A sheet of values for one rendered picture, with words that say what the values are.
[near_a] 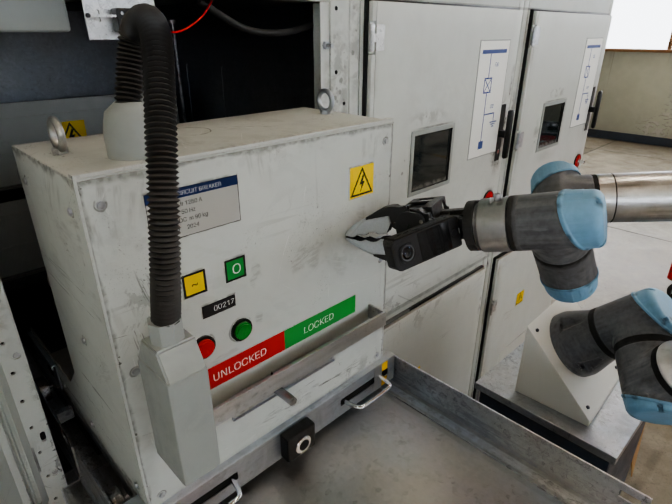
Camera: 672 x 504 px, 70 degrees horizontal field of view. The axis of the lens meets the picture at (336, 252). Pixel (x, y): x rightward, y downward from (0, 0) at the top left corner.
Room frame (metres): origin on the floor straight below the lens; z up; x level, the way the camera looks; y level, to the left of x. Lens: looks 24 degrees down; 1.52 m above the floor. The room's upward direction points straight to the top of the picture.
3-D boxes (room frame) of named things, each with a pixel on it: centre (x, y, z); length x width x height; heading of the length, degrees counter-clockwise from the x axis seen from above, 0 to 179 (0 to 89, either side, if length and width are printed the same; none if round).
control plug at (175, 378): (0.43, 0.18, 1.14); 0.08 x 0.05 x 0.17; 45
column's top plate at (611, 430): (0.93, -0.56, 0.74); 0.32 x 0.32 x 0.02; 44
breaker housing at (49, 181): (0.81, 0.26, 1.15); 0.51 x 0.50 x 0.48; 45
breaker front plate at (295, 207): (0.62, 0.08, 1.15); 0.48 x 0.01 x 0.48; 135
